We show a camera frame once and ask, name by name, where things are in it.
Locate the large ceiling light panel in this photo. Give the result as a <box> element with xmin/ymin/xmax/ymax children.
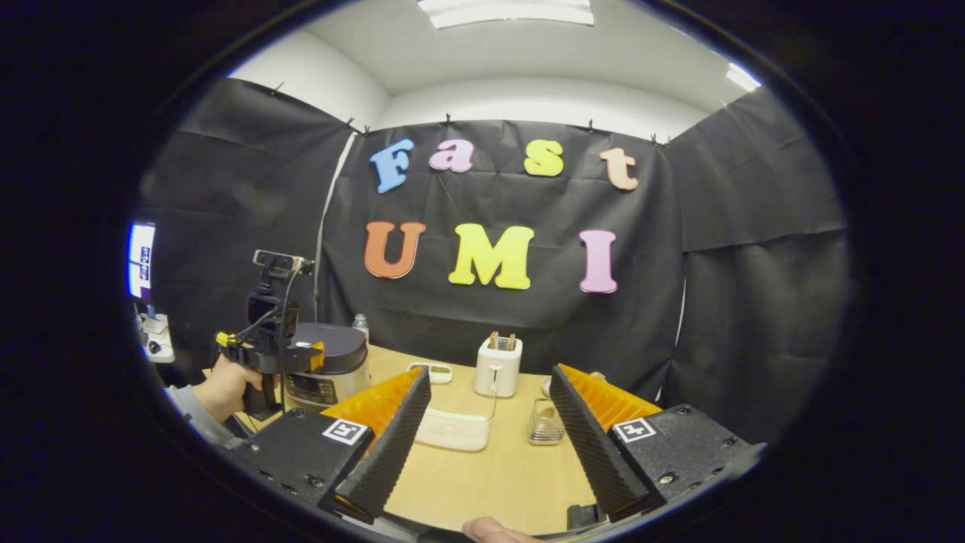
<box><xmin>417</xmin><ymin>0</ymin><xmax>596</xmax><ymax>30</ymax></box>

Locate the dark grey rice cooker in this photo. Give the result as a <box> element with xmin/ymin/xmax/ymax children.
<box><xmin>283</xmin><ymin>323</ymin><xmax>372</xmax><ymax>413</ymax></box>

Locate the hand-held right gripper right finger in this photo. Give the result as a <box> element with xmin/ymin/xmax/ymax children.
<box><xmin>549</xmin><ymin>364</ymin><xmax>764</xmax><ymax>523</ymax></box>

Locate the black backdrop cloth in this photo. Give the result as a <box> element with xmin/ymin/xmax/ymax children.
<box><xmin>139</xmin><ymin>75</ymin><xmax>854</xmax><ymax>447</ymax></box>

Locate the white device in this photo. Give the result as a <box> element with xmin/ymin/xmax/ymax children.
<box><xmin>136</xmin><ymin>304</ymin><xmax>176</xmax><ymax>365</ymax></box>

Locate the computer monitor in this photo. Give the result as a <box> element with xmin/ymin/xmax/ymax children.
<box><xmin>127</xmin><ymin>222</ymin><xmax>158</xmax><ymax>303</ymax></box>

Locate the wooden spoon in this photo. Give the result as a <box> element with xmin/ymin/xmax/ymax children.
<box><xmin>537</xmin><ymin>370</ymin><xmax>607</xmax><ymax>440</ymax></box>

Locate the clear rice container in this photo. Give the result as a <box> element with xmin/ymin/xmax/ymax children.
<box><xmin>414</xmin><ymin>407</ymin><xmax>493</xmax><ymax>454</ymax></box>

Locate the white divided condiment dish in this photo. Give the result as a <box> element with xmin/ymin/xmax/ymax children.
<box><xmin>407</xmin><ymin>362</ymin><xmax>455</xmax><ymax>386</ymax></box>

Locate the small ceiling light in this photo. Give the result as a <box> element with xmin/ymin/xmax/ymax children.
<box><xmin>725</xmin><ymin>62</ymin><xmax>763</xmax><ymax>94</ymax></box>

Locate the white toaster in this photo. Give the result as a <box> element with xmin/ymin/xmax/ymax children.
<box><xmin>473</xmin><ymin>336</ymin><xmax>525</xmax><ymax>400</ymax></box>

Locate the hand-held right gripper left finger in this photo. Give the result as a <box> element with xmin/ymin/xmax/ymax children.
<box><xmin>226</xmin><ymin>367</ymin><xmax>432</xmax><ymax>526</ymax></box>

